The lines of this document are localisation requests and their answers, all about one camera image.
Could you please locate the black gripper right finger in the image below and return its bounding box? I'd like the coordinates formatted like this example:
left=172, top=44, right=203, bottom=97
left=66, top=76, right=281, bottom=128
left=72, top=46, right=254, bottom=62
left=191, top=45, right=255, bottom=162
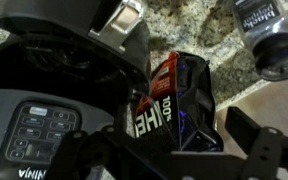
left=224, top=106, right=288, bottom=180

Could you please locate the black red whey protein bag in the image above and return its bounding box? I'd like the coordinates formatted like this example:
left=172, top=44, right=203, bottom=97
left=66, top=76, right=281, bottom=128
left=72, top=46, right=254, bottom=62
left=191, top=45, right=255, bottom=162
left=129, top=50, right=225, bottom=153

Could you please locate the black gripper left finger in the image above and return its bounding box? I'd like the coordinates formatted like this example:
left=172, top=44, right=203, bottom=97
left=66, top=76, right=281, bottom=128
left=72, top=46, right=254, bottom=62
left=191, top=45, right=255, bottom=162
left=46, top=104, right=172, bottom=180

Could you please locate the black Ninja air fryer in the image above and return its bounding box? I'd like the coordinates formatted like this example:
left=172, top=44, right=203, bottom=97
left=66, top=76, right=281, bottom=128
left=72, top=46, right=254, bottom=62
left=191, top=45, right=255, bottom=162
left=0, top=0, right=152, bottom=180

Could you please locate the black pepper bottle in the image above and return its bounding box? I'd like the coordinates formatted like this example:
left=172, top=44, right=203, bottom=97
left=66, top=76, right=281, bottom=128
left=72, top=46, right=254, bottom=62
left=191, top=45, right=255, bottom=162
left=228, top=0, right=288, bottom=82

